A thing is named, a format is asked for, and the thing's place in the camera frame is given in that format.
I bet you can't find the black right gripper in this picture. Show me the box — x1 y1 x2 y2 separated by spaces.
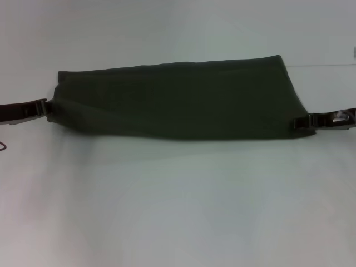
293 107 356 132

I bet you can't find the dark green t-shirt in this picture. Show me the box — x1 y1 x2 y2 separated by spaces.
46 54 318 140

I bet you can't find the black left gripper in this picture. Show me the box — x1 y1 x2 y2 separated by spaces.
0 98 57 126

